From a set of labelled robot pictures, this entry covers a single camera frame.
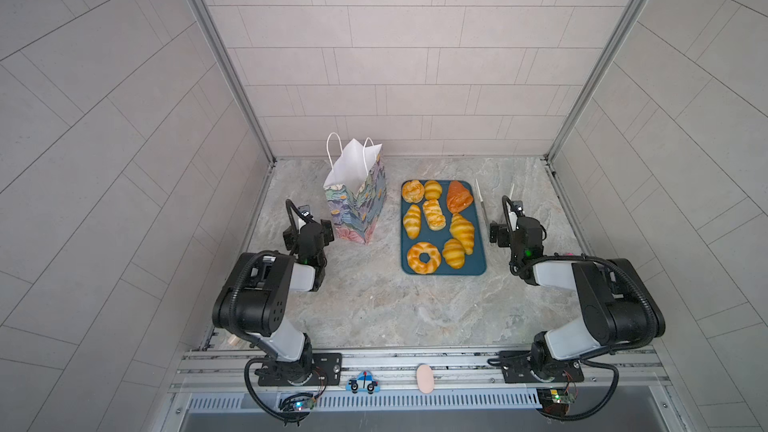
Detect teal rectangular tray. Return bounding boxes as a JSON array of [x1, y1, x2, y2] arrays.
[[400, 180, 487, 277]]

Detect ring shaped donut bread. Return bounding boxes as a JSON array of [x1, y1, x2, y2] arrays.
[[406, 242, 442, 275]]

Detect small yellow striped bun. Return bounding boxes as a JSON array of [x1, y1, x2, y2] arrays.
[[424, 180, 443, 200]]

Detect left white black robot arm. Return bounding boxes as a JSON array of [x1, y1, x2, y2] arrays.
[[211, 199, 334, 385]]

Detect aluminium rail frame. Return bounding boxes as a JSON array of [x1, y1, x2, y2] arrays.
[[148, 346, 695, 431]]

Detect blue toy car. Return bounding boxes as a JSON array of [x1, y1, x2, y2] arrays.
[[346, 371, 380, 395]]

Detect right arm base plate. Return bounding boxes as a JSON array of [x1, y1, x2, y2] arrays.
[[488, 351, 584, 384]]

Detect left circuit board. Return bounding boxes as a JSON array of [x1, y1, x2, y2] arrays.
[[279, 393, 318, 413]]

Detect right large striped croissant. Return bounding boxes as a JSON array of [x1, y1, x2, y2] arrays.
[[450, 213, 475, 255]]

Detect middle braided bread roll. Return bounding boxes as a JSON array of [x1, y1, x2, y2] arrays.
[[422, 199, 446, 231]]

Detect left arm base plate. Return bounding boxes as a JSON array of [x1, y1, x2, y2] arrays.
[[253, 352, 343, 387]]

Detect circuit board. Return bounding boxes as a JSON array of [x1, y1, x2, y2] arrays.
[[279, 393, 318, 413], [536, 388, 577, 417]]

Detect small bottom striped croissant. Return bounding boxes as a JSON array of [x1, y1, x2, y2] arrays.
[[442, 238, 466, 270]]

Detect left yellow striped croissant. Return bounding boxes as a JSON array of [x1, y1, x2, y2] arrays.
[[402, 204, 422, 240]]

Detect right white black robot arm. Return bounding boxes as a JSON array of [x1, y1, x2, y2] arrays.
[[488, 195, 666, 383]]

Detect right circuit board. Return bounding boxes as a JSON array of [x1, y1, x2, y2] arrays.
[[536, 388, 577, 417]]

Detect metal tongs with white tips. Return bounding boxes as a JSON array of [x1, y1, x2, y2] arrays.
[[475, 180, 517, 243]]

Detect floral paper gift bag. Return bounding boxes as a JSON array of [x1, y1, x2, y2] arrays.
[[323, 132, 387, 244]]

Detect pink oval eraser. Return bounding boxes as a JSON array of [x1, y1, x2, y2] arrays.
[[416, 364, 435, 394]]

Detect round swirl bun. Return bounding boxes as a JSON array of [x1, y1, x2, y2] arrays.
[[401, 180, 425, 204]]

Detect reddish brown croissant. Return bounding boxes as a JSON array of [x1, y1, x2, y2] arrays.
[[446, 181, 474, 214]]

